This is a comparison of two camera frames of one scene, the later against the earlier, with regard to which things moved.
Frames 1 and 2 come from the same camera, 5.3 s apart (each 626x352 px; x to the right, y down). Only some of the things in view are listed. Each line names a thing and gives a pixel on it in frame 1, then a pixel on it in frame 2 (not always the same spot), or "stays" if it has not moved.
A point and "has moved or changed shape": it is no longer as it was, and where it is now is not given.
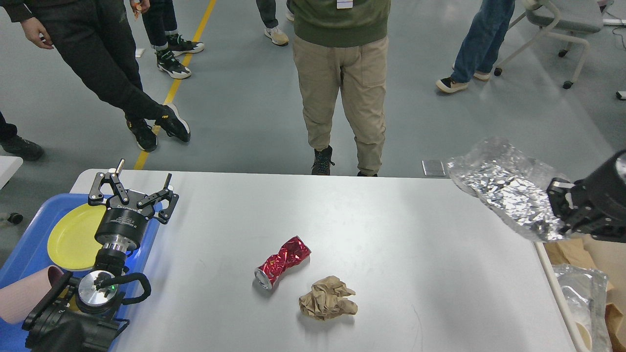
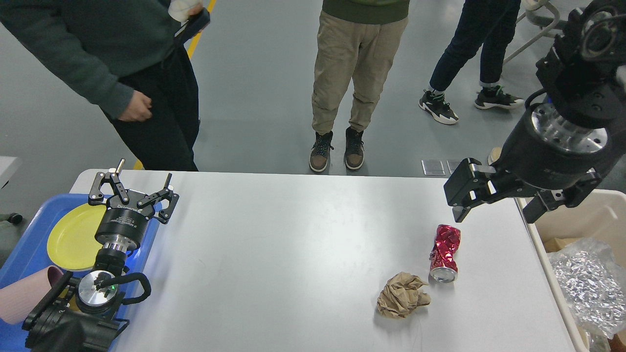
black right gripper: x=598 y=207 -> x=545 y=154
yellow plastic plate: x=72 y=242 stays
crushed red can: x=293 y=250 -> x=443 y=257
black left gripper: x=121 y=227 stays
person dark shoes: x=13 y=144 -> x=122 y=56
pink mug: x=17 y=300 stays
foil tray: x=513 y=184 has moved or changed shape
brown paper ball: x=328 y=299 -> x=400 y=295
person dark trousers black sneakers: x=161 y=24 -> x=491 y=23
